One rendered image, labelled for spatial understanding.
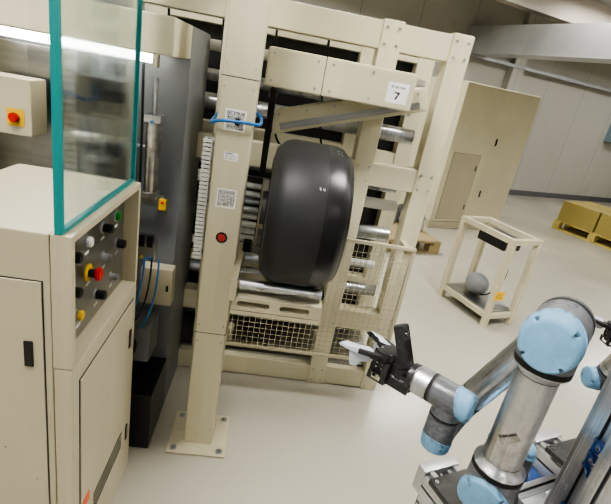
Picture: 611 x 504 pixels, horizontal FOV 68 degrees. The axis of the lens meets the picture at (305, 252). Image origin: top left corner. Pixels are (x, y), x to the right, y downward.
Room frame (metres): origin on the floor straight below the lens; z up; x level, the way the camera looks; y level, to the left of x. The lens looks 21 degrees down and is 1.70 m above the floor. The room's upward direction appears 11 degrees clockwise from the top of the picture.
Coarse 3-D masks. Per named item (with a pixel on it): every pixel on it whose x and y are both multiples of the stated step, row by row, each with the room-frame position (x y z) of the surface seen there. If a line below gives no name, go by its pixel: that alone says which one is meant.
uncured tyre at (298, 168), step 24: (288, 144) 1.71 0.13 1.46; (312, 144) 1.74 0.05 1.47; (288, 168) 1.58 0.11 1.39; (312, 168) 1.60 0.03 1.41; (336, 168) 1.62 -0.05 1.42; (288, 192) 1.52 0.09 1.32; (312, 192) 1.54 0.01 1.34; (336, 192) 1.55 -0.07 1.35; (264, 216) 1.94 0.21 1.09; (288, 216) 1.49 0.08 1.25; (312, 216) 1.50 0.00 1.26; (336, 216) 1.52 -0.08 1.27; (264, 240) 1.52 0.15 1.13; (288, 240) 1.49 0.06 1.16; (312, 240) 1.50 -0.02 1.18; (336, 240) 1.51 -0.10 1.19; (264, 264) 1.55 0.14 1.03; (288, 264) 1.51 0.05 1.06; (312, 264) 1.51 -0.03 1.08; (336, 264) 1.55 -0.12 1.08
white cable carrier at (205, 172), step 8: (208, 144) 1.66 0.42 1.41; (208, 152) 1.66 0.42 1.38; (208, 160) 1.69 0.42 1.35; (208, 168) 1.66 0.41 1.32; (200, 176) 1.66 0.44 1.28; (208, 176) 1.66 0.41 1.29; (200, 184) 1.68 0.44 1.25; (208, 184) 1.70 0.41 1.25; (200, 192) 1.66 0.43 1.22; (208, 192) 1.70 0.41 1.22; (200, 200) 1.66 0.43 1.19; (208, 200) 1.68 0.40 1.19; (200, 208) 1.66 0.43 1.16; (200, 216) 1.66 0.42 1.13; (200, 224) 1.66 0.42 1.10; (200, 232) 1.69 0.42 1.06; (200, 240) 1.69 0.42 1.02; (200, 248) 1.67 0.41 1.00; (192, 256) 1.66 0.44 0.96; (200, 256) 1.66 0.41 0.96
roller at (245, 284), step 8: (240, 280) 1.61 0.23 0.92; (248, 280) 1.62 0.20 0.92; (256, 280) 1.63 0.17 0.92; (240, 288) 1.60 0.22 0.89; (248, 288) 1.60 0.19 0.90; (256, 288) 1.60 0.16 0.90; (264, 288) 1.61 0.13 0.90; (272, 288) 1.61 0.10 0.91; (280, 288) 1.62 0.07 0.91; (288, 288) 1.62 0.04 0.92; (296, 288) 1.63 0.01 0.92; (304, 288) 1.64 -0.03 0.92; (312, 288) 1.65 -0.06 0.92; (296, 296) 1.63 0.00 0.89; (304, 296) 1.63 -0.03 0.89; (312, 296) 1.63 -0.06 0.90; (320, 296) 1.63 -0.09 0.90
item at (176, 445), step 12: (180, 420) 1.78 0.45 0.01; (216, 420) 1.83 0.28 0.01; (228, 420) 1.84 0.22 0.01; (180, 432) 1.71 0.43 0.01; (216, 432) 1.75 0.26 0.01; (168, 444) 1.62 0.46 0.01; (180, 444) 1.63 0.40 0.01; (192, 444) 1.65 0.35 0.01; (204, 444) 1.66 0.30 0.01; (216, 444) 1.67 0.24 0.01; (204, 456) 1.60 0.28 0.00; (216, 456) 1.60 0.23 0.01
